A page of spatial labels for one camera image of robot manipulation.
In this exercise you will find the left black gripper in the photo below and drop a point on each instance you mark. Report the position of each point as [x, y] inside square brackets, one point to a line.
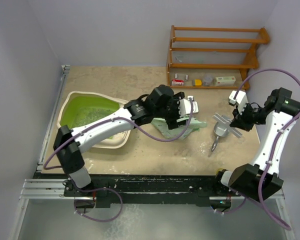
[173, 123]

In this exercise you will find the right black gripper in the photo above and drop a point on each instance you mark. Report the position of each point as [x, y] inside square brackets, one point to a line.
[240, 120]

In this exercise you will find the white bag clip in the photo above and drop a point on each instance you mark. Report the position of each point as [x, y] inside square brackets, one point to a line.
[226, 121]

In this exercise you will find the green cat litter bag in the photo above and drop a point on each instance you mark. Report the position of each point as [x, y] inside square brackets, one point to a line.
[161, 125]

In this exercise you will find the silver metal scoop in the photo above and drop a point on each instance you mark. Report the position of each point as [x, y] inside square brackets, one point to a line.
[218, 136]

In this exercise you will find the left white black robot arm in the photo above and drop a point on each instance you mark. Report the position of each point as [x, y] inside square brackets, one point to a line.
[70, 144]

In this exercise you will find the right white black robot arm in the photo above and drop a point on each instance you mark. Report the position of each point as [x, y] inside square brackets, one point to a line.
[260, 178]

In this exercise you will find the red white small box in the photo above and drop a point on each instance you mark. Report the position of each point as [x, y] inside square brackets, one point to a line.
[177, 82]

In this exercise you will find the green white carton box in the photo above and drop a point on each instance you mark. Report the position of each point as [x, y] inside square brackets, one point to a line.
[224, 81]

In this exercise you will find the beige litter box green liner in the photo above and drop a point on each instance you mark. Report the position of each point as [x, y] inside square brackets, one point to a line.
[83, 109]

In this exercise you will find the yellow grey tape measure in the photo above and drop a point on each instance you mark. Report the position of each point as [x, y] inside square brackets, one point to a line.
[196, 82]

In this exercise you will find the clear plastic cup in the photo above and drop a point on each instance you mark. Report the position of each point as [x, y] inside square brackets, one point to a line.
[207, 80]

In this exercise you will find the wooden shoe rack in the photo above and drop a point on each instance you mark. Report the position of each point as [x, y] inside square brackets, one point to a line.
[194, 52]

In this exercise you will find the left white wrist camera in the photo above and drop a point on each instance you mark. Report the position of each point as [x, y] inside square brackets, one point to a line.
[188, 105]

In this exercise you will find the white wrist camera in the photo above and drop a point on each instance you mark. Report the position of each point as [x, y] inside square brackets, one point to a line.
[239, 100]
[188, 105]

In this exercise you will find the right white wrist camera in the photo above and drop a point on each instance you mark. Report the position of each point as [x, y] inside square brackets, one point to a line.
[239, 100]

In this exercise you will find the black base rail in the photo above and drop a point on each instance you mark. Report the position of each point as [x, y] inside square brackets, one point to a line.
[198, 190]

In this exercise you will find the aluminium frame rail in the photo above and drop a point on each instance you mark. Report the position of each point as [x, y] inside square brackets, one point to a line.
[43, 189]

